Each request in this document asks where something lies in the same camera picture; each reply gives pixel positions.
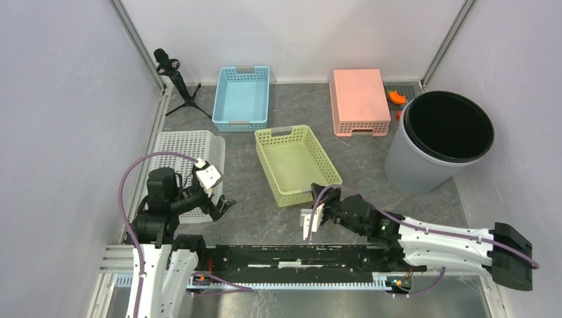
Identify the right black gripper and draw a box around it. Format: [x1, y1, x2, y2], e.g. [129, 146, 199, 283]
[310, 184, 365, 237]

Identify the green plastic basket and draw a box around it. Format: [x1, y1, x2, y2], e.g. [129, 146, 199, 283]
[254, 125, 343, 207]

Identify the large white perforated basket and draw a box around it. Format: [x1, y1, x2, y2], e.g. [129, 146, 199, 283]
[140, 129, 227, 225]

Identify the pink plastic basket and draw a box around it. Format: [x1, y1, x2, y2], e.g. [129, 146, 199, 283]
[329, 69, 391, 137]

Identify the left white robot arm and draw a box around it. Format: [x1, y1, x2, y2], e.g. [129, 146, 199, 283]
[126, 162, 235, 317]

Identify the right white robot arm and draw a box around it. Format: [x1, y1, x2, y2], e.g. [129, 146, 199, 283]
[302, 183, 539, 292]

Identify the blue plastic basket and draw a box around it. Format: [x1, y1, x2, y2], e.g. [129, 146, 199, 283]
[212, 66, 270, 133]

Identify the dark tray with orange blocks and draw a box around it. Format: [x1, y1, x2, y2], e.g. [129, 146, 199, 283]
[384, 83, 418, 110]

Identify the grey bin with black liner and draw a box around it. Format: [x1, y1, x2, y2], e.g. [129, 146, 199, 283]
[384, 91, 495, 193]

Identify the black microphone on tripod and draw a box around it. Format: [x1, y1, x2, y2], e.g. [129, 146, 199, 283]
[153, 48, 212, 119]

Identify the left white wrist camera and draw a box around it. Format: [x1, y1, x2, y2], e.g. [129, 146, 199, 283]
[194, 158, 223, 197]

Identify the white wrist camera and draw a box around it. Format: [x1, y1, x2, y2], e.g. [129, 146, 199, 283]
[300, 205, 324, 240]
[194, 158, 223, 197]

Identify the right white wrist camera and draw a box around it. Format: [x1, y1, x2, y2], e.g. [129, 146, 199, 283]
[300, 205, 324, 240]

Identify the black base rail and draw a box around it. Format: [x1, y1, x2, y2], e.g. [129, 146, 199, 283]
[197, 244, 427, 283]

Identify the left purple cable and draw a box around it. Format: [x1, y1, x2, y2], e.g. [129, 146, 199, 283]
[118, 151, 205, 318]

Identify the purple cable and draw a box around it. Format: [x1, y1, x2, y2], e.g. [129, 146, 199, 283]
[306, 184, 540, 299]
[118, 151, 205, 318]

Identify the white cable duct strip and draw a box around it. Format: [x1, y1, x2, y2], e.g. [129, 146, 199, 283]
[115, 272, 412, 292]

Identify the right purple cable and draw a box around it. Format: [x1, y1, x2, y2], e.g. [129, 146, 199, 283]
[306, 184, 540, 299]

